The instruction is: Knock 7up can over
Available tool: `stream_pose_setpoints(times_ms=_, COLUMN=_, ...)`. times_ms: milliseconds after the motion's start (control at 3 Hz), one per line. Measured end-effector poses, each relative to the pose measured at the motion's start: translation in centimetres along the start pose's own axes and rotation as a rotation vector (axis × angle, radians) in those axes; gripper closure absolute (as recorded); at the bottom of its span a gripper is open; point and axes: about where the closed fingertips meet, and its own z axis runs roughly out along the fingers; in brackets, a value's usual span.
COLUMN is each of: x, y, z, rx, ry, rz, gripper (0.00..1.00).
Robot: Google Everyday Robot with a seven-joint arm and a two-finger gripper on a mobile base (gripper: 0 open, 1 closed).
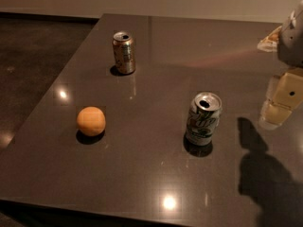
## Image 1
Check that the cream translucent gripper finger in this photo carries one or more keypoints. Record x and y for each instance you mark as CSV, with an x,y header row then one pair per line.
x,y
270,42
283,96

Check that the green white 7up can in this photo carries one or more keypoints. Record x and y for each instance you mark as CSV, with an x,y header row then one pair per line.
x,y
203,117

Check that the gold brown soda can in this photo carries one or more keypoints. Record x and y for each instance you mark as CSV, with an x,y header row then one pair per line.
x,y
123,45

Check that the orange ball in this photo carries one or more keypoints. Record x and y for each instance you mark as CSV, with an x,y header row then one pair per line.
x,y
91,121

